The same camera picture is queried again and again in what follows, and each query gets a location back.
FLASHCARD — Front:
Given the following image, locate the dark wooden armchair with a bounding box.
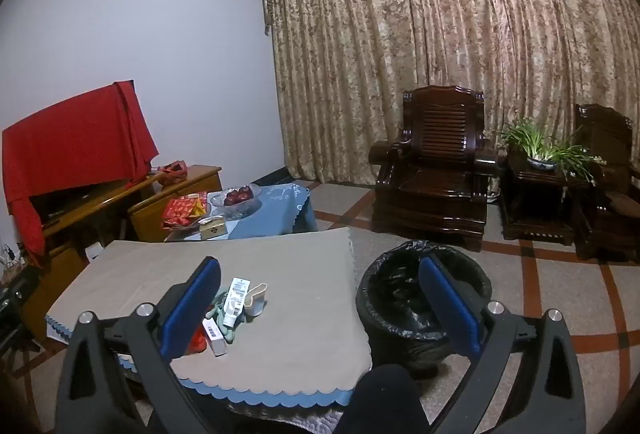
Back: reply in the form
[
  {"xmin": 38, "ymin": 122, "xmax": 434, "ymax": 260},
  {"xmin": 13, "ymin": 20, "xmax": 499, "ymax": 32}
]
[
  {"xmin": 369, "ymin": 85, "xmax": 508, "ymax": 253},
  {"xmin": 572, "ymin": 103, "xmax": 640, "ymax": 265}
]

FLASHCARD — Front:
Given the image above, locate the glass fruit bowl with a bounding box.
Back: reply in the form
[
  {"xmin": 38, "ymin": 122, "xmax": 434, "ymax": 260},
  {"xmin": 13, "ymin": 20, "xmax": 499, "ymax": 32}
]
[{"xmin": 209, "ymin": 184, "xmax": 263, "ymax": 218}]

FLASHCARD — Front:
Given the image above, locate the red plastic bag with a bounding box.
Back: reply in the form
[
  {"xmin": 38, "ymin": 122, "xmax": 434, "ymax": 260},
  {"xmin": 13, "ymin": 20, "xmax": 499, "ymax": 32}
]
[{"xmin": 156, "ymin": 160, "xmax": 189, "ymax": 186}]

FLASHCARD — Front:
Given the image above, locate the dark wooden side table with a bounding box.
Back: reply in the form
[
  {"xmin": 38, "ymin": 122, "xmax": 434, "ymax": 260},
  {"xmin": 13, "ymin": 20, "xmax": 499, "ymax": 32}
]
[{"xmin": 497, "ymin": 154, "xmax": 596, "ymax": 242}]

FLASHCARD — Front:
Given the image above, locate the black-lined trash bin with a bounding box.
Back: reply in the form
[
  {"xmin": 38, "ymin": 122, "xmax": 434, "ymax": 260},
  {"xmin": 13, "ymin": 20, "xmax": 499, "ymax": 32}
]
[{"xmin": 356, "ymin": 239, "xmax": 493, "ymax": 380}]

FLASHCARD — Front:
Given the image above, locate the wooden side cabinet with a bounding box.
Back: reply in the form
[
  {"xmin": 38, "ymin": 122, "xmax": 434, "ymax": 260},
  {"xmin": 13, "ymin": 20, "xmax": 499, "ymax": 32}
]
[{"xmin": 127, "ymin": 164, "xmax": 223, "ymax": 243}]

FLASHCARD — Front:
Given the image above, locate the white tube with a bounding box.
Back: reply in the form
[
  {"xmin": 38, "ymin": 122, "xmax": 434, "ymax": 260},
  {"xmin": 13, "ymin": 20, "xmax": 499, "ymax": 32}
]
[{"xmin": 222, "ymin": 277, "xmax": 251, "ymax": 329}]

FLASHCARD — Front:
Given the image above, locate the blue cloth coffee table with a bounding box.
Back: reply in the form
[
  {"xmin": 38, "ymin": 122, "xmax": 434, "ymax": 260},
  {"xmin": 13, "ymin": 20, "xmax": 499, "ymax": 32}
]
[{"xmin": 165, "ymin": 183, "xmax": 319, "ymax": 243}]

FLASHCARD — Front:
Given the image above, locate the small white box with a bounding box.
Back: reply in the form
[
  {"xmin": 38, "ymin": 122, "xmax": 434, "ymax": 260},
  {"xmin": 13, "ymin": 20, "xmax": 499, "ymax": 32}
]
[{"xmin": 201, "ymin": 316, "xmax": 229, "ymax": 357}]

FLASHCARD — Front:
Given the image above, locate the red patterned packet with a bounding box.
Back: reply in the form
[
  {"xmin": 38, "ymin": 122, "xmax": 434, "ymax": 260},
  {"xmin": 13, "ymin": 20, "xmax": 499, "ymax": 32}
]
[{"xmin": 161, "ymin": 194, "xmax": 208, "ymax": 230}]

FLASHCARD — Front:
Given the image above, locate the green rubber glove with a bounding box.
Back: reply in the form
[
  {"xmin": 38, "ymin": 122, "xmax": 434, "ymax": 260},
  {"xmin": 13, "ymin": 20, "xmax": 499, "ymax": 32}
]
[{"xmin": 205, "ymin": 291, "xmax": 248, "ymax": 344}]

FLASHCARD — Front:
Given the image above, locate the green potted plant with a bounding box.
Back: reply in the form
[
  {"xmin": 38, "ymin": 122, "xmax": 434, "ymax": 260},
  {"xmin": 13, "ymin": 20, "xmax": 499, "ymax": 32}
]
[{"xmin": 497, "ymin": 116, "xmax": 607, "ymax": 186}]

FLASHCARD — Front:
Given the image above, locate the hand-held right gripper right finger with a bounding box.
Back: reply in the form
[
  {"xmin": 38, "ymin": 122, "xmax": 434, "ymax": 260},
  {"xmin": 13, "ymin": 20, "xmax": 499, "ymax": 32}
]
[{"xmin": 417, "ymin": 255, "xmax": 588, "ymax": 434}]

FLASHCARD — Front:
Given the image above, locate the beige floral curtain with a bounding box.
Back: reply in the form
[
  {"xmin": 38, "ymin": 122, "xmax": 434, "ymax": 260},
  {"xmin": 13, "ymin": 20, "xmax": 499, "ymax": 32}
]
[{"xmin": 257, "ymin": 0, "xmax": 640, "ymax": 195}]

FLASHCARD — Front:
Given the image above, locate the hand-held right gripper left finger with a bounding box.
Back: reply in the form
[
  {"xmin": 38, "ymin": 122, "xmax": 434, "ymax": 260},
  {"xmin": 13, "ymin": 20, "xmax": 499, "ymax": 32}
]
[{"xmin": 55, "ymin": 256, "xmax": 223, "ymax": 434}]

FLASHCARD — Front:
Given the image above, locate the wooden television cabinet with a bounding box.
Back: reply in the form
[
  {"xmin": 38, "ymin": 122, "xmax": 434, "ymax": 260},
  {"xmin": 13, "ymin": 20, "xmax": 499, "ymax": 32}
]
[{"xmin": 20, "ymin": 174, "xmax": 166, "ymax": 342}]

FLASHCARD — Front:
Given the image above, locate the person's black-trousered leg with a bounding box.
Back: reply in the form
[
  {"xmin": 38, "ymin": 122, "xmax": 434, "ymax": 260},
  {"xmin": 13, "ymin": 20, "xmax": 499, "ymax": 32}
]
[{"xmin": 332, "ymin": 364, "xmax": 431, "ymax": 434}]

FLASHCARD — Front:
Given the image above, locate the red cloth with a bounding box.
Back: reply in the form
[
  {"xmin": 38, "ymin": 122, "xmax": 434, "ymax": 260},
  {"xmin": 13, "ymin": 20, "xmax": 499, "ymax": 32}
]
[{"xmin": 1, "ymin": 80, "xmax": 160, "ymax": 267}]

